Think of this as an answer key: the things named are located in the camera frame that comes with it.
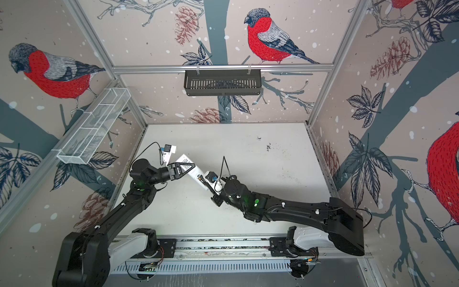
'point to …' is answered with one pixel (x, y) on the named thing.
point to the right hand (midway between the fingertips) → (206, 184)
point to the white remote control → (193, 173)
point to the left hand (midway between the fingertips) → (192, 169)
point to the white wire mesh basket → (92, 132)
